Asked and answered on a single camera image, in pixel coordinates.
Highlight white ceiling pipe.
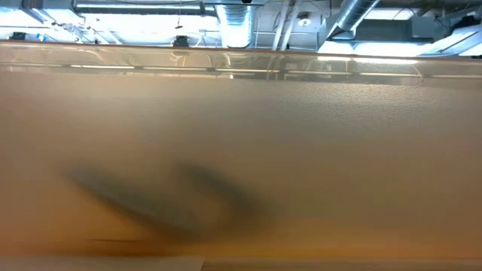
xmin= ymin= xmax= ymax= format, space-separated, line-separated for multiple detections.
xmin=279 ymin=0 xmax=303 ymax=52
xmin=270 ymin=0 xmax=291 ymax=52

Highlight white smoke detector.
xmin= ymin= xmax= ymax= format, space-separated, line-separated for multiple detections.
xmin=296 ymin=12 xmax=313 ymax=28

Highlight grey ceiling pipe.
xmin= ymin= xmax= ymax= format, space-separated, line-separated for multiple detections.
xmin=73 ymin=2 xmax=218 ymax=16

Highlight grey ventilation box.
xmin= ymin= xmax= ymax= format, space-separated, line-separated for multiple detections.
xmin=353 ymin=18 xmax=434 ymax=43

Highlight silver spiral air duct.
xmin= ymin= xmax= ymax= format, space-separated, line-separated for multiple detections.
xmin=326 ymin=0 xmax=381 ymax=41
xmin=215 ymin=2 xmax=258 ymax=49

